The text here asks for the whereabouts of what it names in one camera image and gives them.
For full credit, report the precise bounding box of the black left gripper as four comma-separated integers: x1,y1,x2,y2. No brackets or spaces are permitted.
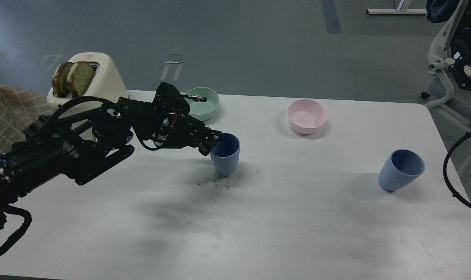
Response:
134,82,223,156

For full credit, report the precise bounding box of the blue cup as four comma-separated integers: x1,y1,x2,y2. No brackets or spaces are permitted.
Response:
209,133,241,177
378,149,426,193

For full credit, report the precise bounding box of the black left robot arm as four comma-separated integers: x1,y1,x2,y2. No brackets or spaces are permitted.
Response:
0,82,221,230

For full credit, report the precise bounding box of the green bowl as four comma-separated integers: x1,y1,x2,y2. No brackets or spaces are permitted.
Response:
185,87,220,121

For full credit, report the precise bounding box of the pink bowl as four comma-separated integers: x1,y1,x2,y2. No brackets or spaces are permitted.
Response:
287,99,328,135

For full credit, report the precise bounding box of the cream toaster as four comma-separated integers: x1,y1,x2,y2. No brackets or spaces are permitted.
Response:
47,52,129,111

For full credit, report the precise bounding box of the toast slice front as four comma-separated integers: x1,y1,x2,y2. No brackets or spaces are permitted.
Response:
66,61,95,98

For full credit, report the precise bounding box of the toast slice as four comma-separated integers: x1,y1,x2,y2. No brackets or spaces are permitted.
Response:
51,62,73,98
66,61,95,98

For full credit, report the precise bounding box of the toast slice back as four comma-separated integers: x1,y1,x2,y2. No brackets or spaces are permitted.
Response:
51,62,73,98

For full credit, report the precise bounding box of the white desk leg base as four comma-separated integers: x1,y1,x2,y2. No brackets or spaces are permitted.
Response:
366,0,427,16

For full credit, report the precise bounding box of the black cable left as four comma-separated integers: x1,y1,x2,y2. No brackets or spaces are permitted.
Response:
0,205,33,261

